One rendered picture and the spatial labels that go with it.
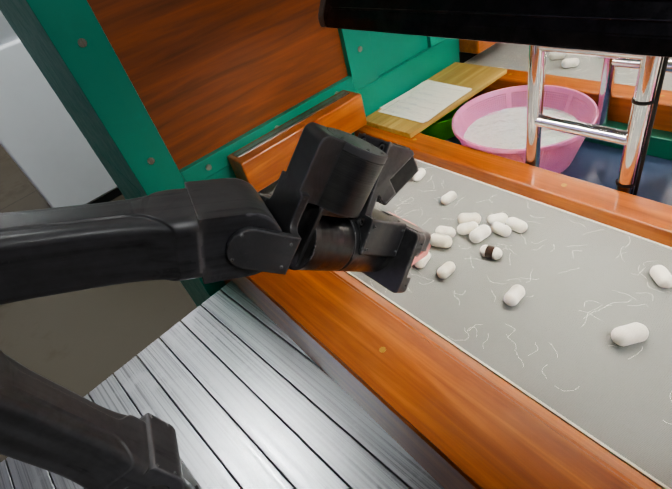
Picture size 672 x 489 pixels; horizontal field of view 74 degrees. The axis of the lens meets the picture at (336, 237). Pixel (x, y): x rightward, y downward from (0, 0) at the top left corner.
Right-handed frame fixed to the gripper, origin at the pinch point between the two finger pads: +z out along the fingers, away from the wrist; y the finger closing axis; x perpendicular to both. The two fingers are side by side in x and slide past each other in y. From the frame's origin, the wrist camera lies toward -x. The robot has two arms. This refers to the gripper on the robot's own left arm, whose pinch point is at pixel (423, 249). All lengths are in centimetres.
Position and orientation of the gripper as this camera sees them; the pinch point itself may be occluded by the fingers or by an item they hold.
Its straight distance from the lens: 53.9
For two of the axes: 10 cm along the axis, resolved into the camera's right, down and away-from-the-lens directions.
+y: -6.2, -3.8, 6.9
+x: -3.1, 9.2, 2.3
